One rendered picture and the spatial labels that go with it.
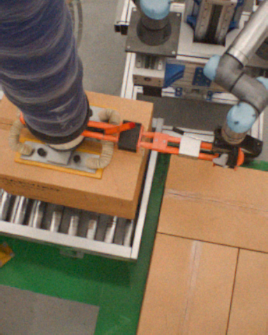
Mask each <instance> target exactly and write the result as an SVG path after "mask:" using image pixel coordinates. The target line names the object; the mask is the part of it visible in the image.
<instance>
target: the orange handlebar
mask: <svg viewBox="0 0 268 335"><path fill-rule="evenodd" d="M19 119H20V121H21V123H23V124H25V123H24V120H23V117H22V112H20V116H19ZM87 125H88V126H91V127H96V128H103V129H108V128H113V127H115V126H116V125H112V124H105V123H101V122H96V121H89V124H87ZM81 135H83V136H87V137H94V138H98V139H102V140H109V141H110V142H115V140H116V137H117V136H113V135H106V134H102V133H95V132H91V131H87V130H84V132H83V134H81ZM142 137H148V138H153V139H154V140H153V144H152V143H148V142H141V143H140V147H144V148H148V149H151V150H153V151H156V152H161V153H164V154H165V152H166V153H171V154H177V155H178V153H179V148H175V147H168V146H167V143H168V142H172V143H176V144H181V137H174V136H170V135H168V134H164V133H157V132H155V133H151V132H147V131H143V132H142ZM200 148H203V149H210V150H211V144H208V143H204V142H201V143H200ZM215 157H216V156H213V155H209V154H203V153H199V155H198V157H197V158H200V159H205V160H208V161H213V158H215ZM243 161H244V154H243V152H241V157H239V165H241V164H242V163H243Z"/></svg>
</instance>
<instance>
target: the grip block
mask: <svg viewBox="0 0 268 335"><path fill-rule="evenodd" d="M130 122H133V121H128V120H125V119H123V121H121V122H120V125H123V124H127V123H130ZM134 123H135V128H132V129H128V130H124V131H123V132H120V133H117V137H116V140H115V144H116V147H117V149H120V150H124V151H127V152H131V153H135V154H136V152H140V143H141V141H142V132H143V130H144V126H143V125H142V124H141V123H137V122H134Z"/></svg>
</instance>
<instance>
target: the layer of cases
mask: <svg viewBox="0 0 268 335"><path fill-rule="evenodd" d="M212 165H213V161H206V160H201V159H197V160H193V159H189V158H182V157H178V156H177V155H174V154H171V157H170V161H169V164H168V168H167V174H166V178H165V186H164V190H163V198H162V203H161V210H159V215H158V222H157V227H156V234H155V239H154V246H153V251H152V255H151V258H150V263H149V271H148V274H147V282H146V286H145V291H144V299H143V302H142V310H141V313H140V317H139V321H138V326H137V333H136V335H268V172H265V171H261V170H253V169H249V168H245V167H238V168H237V170H236V171H234V169H231V168H223V167H220V166H215V167H212Z"/></svg>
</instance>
